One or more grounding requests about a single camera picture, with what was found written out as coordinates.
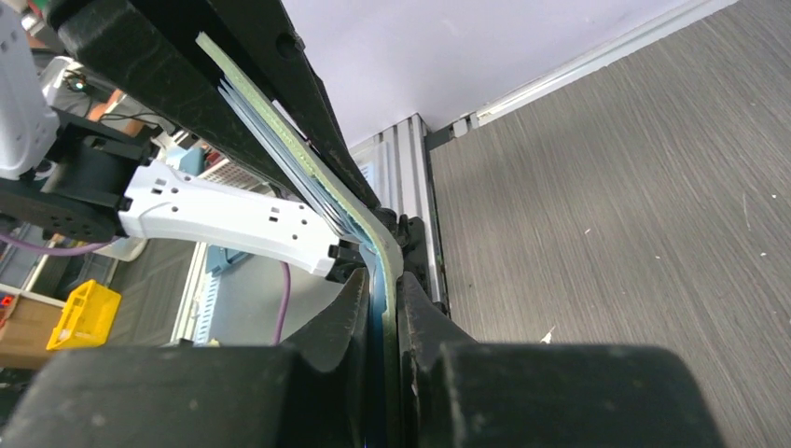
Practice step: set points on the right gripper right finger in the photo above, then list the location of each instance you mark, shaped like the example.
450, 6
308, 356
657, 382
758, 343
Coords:
459, 392

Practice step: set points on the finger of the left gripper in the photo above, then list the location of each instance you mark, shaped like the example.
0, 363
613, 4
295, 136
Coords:
148, 49
270, 42

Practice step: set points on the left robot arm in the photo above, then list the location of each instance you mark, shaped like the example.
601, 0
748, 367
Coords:
89, 182

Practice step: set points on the yellow plastic crate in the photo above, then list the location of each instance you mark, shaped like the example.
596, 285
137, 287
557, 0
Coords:
87, 318

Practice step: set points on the green card holder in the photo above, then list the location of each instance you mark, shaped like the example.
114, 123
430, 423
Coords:
346, 215

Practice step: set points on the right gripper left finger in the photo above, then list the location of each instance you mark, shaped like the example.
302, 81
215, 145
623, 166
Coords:
304, 392

